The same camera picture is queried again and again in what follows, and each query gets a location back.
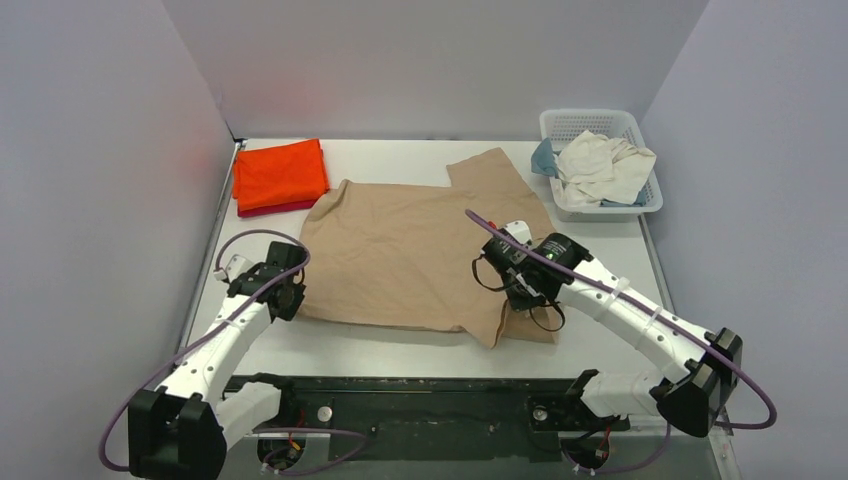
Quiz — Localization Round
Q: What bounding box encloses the beige t shirt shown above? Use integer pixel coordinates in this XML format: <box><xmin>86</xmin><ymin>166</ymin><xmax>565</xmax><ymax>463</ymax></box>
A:
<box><xmin>300</xmin><ymin>148</ymin><xmax>560</xmax><ymax>348</ymax></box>

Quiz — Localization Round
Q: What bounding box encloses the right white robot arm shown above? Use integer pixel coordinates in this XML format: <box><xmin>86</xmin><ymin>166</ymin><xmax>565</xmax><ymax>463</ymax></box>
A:
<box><xmin>481</xmin><ymin>223</ymin><xmax>743</xmax><ymax>437</ymax></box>

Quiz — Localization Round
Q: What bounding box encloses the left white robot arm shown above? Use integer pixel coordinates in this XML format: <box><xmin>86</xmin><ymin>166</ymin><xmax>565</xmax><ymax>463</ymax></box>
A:
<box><xmin>127</xmin><ymin>241</ymin><xmax>310</xmax><ymax>479</ymax></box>

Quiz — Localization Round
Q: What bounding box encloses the folded red t shirt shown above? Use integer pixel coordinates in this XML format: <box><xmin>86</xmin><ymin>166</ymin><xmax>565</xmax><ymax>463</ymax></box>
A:
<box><xmin>237</xmin><ymin>200</ymin><xmax>317</xmax><ymax>218</ymax></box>

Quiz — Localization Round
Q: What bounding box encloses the blue t shirt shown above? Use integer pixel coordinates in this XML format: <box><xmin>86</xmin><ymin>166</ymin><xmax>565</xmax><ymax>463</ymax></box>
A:
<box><xmin>530</xmin><ymin>138</ymin><xmax>558</xmax><ymax>178</ymax></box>

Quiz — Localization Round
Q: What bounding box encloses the folded orange t shirt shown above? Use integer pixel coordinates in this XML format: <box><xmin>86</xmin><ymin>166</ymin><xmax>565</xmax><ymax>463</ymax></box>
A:
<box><xmin>232</xmin><ymin>138</ymin><xmax>330</xmax><ymax>209</ymax></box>

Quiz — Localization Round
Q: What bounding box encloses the white t shirt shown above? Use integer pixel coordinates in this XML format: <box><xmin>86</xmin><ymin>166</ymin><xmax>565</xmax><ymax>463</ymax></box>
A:
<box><xmin>553</xmin><ymin>130</ymin><xmax>657</xmax><ymax>207</ymax></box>

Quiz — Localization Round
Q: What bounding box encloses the white plastic basket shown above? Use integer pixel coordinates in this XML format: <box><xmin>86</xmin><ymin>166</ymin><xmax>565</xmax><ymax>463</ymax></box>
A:
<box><xmin>531</xmin><ymin>109</ymin><xmax>664</xmax><ymax>222</ymax></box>

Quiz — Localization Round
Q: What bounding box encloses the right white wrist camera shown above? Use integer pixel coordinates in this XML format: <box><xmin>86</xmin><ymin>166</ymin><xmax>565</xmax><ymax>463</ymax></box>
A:
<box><xmin>501</xmin><ymin>220</ymin><xmax>533</xmax><ymax>246</ymax></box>

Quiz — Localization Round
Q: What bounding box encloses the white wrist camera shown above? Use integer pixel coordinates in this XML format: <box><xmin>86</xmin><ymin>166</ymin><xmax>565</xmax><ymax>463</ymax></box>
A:
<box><xmin>501</xmin><ymin>220</ymin><xmax>533</xmax><ymax>246</ymax></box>
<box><xmin>213</xmin><ymin>254</ymin><xmax>255</xmax><ymax>283</ymax></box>

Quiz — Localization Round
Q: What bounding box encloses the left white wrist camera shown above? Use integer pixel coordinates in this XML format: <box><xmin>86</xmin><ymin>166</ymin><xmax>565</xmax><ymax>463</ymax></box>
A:
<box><xmin>213</xmin><ymin>254</ymin><xmax>255</xmax><ymax>283</ymax></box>

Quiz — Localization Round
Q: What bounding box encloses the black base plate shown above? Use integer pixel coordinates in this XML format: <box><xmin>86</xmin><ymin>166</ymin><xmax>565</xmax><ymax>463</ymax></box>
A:
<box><xmin>222</xmin><ymin>373</ymin><xmax>631</xmax><ymax>467</ymax></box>

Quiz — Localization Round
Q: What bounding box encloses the aluminium rail frame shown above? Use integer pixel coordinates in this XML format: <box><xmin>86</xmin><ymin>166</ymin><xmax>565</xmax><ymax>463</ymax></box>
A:
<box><xmin>139</xmin><ymin>139</ymin><xmax>733</xmax><ymax>439</ymax></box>

